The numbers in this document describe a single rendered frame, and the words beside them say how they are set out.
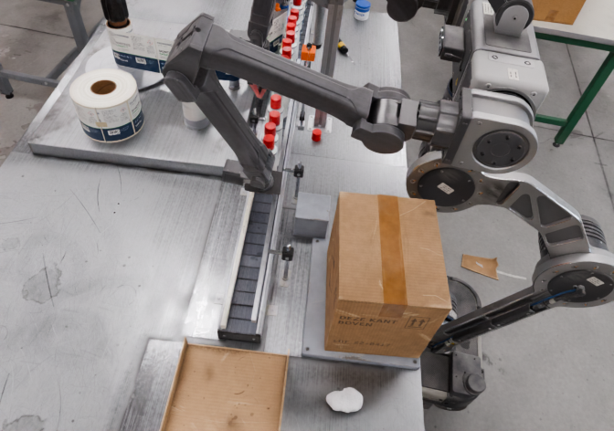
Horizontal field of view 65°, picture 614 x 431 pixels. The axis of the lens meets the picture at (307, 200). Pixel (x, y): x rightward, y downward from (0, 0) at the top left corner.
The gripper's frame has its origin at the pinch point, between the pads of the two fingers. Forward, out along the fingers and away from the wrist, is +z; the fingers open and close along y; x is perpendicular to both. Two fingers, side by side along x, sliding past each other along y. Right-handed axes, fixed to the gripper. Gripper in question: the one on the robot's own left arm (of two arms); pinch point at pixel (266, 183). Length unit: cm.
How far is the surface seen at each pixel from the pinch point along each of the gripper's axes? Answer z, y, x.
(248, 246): -8.0, 2.1, 18.6
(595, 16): 115, -158, -117
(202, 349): -23, 9, 44
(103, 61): 38, 70, -40
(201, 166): 11.4, 22.1, -3.1
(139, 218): 1.4, 36.5, 15.3
